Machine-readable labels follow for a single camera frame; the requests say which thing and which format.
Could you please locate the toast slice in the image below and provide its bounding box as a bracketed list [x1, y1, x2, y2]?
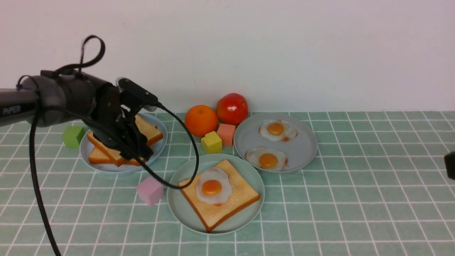
[87, 114, 166, 170]
[180, 159, 261, 233]
[88, 147, 140, 167]

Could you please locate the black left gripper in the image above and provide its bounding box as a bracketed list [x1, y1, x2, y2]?
[91, 84, 153, 160]

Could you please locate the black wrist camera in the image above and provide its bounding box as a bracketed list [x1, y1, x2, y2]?
[116, 77, 159, 112]

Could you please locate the green foam cube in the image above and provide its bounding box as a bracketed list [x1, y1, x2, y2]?
[62, 126, 86, 148]

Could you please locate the red tomato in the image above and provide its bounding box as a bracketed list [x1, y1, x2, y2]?
[216, 93, 249, 126]

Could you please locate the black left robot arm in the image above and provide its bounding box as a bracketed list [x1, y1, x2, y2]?
[1, 75, 150, 159]

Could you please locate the fried egg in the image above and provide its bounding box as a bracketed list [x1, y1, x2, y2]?
[244, 147, 288, 171]
[195, 166, 233, 205]
[258, 120, 298, 142]

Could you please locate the grey egg plate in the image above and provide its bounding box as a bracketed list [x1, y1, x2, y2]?
[233, 112, 317, 174]

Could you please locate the black right gripper tip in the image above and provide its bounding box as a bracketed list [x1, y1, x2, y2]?
[444, 151, 455, 180]

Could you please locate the orange fruit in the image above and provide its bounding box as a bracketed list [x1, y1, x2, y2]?
[184, 104, 218, 137]

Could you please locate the teal centre plate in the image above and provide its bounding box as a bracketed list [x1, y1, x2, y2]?
[167, 154, 265, 234]

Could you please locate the yellow foam cube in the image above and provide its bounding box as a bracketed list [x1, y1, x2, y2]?
[200, 131, 223, 154]

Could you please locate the light blue bread plate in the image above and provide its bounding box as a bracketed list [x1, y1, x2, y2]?
[80, 112, 168, 174]

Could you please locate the pink foam cube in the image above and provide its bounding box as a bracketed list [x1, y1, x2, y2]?
[136, 177, 164, 206]

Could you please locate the salmon foam cube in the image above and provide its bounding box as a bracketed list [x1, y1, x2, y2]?
[216, 123, 236, 147]

